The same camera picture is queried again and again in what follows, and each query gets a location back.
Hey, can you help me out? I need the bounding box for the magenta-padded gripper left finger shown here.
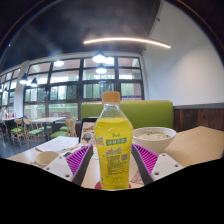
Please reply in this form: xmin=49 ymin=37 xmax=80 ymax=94
xmin=43 ymin=144 xmax=95 ymax=187

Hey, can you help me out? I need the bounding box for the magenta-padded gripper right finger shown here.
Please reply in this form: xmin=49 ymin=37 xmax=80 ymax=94
xmin=130 ymin=143 xmax=185 ymax=185

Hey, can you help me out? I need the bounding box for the yellow drink bottle orange cap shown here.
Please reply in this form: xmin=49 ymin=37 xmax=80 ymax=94
xmin=94 ymin=91 xmax=134 ymax=191

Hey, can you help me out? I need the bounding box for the white ceramic mug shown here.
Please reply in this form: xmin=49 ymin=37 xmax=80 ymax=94
xmin=34 ymin=150 xmax=60 ymax=169

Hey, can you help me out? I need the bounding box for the white paper booklet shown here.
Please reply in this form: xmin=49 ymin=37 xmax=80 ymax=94
xmin=35 ymin=135 xmax=80 ymax=154

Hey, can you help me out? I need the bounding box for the white noodle bowl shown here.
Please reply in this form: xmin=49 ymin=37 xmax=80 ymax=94
xmin=132 ymin=126 xmax=177 ymax=155

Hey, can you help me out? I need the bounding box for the group of green-seated wooden chairs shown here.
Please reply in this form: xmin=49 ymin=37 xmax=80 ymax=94
xmin=9 ymin=116 xmax=78 ymax=148

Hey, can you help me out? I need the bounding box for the light wooden dining table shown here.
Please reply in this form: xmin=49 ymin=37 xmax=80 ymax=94
xmin=29 ymin=116 xmax=67 ymax=141

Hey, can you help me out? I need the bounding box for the green upholstered bench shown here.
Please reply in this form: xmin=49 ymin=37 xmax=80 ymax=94
xmin=80 ymin=100 xmax=175 ymax=130

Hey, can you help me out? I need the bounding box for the person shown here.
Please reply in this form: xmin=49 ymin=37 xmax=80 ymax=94
xmin=0 ymin=106 xmax=11 ymax=134

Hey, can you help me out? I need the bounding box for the large black-framed window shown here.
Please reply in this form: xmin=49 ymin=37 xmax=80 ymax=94
xmin=0 ymin=56 xmax=145 ymax=120

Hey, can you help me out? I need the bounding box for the group of pendant lamps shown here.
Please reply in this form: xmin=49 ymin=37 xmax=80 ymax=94
xmin=0 ymin=51 xmax=116 ymax=89

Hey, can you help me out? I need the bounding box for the long curved ceiling light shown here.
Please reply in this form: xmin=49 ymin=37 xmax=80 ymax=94
xmin=83 ymin=36 xmax=172 ymax=50

